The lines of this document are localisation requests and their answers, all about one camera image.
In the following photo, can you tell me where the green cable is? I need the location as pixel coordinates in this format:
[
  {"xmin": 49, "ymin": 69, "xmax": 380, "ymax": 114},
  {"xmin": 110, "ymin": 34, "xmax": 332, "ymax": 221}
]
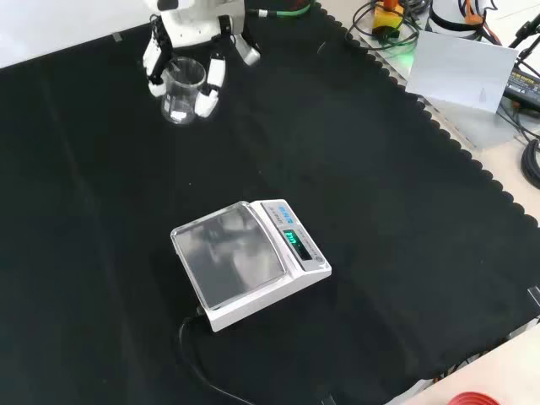
[{"xmin": 247, "ymin": 0, "xmax": 316, "ymax": 19}]

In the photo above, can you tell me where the clear acrylic plate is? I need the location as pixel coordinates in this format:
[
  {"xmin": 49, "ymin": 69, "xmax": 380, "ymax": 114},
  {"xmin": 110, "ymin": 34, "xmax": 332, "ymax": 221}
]
[{"xmin": 358, "ymin": 24, "xmax": 533, "ymax": 149}]

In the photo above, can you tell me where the clear glass beaker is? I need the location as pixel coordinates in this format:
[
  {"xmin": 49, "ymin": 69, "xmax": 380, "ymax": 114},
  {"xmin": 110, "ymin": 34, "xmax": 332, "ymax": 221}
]
[{"xmin": 160, "ymin": 57, "xmax": 208, "ymax": 125}]

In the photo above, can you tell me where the red round object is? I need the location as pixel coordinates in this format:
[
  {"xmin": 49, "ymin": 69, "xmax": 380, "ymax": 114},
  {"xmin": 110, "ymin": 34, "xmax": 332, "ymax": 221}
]
[{"xmin": 445, "ymin": 391, "xmax": 500, "ymax": 405}]

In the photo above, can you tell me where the black cloth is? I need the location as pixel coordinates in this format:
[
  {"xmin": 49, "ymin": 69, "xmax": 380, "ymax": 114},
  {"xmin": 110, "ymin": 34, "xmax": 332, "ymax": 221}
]
[{"xmin": 0, "ymin": 0, "xmax": 540, "ymax": 405}]

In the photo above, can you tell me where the black corrugated cable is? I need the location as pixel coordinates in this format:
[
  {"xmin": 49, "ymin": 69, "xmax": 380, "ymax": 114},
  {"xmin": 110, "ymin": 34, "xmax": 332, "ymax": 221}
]
[{"xmin": 521, "ymin": 138, "xmax": 540, "ymax": 189}]

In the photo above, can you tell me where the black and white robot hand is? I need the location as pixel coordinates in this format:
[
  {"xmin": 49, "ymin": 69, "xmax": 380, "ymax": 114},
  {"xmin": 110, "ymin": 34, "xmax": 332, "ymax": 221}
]
[{"xmin": 142, "ymin": 0, "xmax": 262, "ymax": 119}]

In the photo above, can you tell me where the black power cable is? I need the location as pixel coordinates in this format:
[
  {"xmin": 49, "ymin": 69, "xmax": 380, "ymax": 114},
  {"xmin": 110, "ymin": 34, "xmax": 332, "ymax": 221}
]
[{"xmin": 177, "ymin": 306, "xmax": 254, "ymax": 405}]

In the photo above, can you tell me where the white robot base with strap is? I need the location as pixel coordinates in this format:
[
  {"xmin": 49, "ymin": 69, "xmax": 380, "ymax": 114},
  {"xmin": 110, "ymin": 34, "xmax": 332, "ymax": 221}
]
[{"xmin": 424, "ymin": 0, "xmax": 505, "ymax": 43}]

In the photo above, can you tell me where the white electronic balance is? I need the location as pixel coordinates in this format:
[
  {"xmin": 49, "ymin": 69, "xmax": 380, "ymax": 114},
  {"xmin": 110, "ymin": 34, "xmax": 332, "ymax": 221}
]
[{"xmin": 170, "ymin": 197, "xmax": 333, "ymax": 333}]

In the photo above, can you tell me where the black power adapter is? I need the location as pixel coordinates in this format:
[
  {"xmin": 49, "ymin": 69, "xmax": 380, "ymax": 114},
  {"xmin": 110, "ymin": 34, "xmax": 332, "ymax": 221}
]
[{"xmin": 502, "ymin": 69, "xmax": 540, "ymax": 111}]

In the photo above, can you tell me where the yellow stop button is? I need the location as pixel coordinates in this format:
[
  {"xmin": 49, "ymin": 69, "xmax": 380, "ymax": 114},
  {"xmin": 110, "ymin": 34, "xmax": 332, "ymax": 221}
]
[{"xmin": 371, "ymin": 0, "xmax": 405, "ymax": 39}]

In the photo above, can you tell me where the black tripod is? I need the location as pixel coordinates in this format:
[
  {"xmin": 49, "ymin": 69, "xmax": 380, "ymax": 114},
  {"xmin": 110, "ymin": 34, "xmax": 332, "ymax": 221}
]
[{"xmin": 508, "ymin": 12, "xmax": 540, "ymax": 81}]

